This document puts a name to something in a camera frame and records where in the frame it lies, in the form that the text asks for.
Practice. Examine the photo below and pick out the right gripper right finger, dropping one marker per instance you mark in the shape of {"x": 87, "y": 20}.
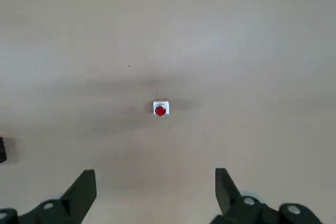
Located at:
{"x": 231, "y": 205}

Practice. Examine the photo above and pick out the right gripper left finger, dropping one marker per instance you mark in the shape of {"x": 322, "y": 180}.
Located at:
{"x": 71, "y": 203}

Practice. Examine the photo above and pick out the white multi-button control box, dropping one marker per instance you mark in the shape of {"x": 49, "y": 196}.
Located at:
{"x": 2, "y": 150}

